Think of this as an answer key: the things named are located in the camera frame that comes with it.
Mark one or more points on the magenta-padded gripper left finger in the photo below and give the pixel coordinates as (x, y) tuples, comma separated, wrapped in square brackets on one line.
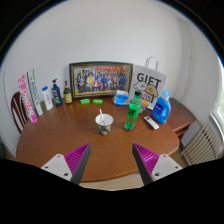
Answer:
[(58, 165)]

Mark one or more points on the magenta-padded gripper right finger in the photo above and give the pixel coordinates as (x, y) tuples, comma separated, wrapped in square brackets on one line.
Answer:
[(165, 165)]

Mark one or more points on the green plastic drink bottle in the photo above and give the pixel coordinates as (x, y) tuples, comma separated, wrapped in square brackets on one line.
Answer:
[(132, 113)]

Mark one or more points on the white radiator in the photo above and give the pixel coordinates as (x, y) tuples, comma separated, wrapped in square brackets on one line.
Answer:
[(201, 146)]

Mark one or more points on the white remote control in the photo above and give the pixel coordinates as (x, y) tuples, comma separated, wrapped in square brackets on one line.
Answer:
[(151, 122)]

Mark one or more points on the blue detergent bottle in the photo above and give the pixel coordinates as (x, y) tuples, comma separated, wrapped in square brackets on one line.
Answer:
[(161, 111)]

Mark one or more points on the flat round red coaster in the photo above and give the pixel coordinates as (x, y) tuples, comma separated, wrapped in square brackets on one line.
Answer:
[(124, 128)]

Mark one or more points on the white paper cup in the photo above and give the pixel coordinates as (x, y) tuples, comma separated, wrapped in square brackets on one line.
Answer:
[(104, 128)]

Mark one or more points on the colourful puzzle cube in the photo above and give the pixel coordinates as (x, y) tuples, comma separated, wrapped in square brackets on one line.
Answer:
[(144, 106)]

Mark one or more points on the white lotion bottle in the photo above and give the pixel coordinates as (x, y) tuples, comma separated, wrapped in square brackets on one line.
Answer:
[(48, 100)]

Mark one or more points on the white spoon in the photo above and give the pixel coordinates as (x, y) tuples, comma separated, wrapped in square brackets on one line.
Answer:
[(101, 115)]

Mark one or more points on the brown wooden chair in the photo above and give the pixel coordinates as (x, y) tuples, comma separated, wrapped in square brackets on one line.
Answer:
[(16, 113)]

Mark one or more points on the dark blue pump bottle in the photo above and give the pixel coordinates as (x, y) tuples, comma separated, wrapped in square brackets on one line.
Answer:
[(57, 96)]

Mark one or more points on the pink and white box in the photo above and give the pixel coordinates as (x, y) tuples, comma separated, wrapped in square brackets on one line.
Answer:
[(28, 103)]

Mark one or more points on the dark bottle with yellow label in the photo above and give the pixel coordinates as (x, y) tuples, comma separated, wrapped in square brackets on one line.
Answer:
[(68, 96)]

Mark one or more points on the green and white box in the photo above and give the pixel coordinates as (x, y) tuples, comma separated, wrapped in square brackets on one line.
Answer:
[(35, 95)]

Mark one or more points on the blue tissue pack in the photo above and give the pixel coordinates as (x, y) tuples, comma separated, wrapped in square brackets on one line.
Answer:
[(120, 99)]

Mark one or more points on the white paper gift bag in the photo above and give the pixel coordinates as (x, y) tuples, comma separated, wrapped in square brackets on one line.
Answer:
[(150, 78)]

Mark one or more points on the framed group picture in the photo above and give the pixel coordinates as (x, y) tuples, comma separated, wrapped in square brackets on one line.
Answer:
[(100, 80)]

